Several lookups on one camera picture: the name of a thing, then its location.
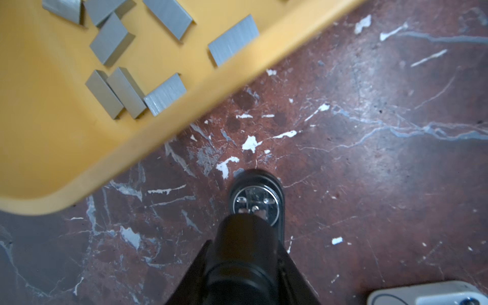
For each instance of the staple strip grey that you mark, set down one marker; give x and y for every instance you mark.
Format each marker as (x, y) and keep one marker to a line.
(71, 10)
(98, 86)
(100, 10)
(233, 40)
(112, 40)
(172, 15)
(127, 91)
(165, 95)

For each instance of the black stapler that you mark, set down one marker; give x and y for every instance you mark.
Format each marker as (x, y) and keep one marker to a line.
(258, 192)

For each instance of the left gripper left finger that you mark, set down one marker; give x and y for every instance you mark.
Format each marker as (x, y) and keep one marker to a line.
(190, 288)

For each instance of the yellow plastic tray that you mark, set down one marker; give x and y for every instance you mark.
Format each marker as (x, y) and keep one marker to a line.
(58, 144)

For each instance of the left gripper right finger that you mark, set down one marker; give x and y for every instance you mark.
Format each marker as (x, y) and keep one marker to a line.
(292, 287)

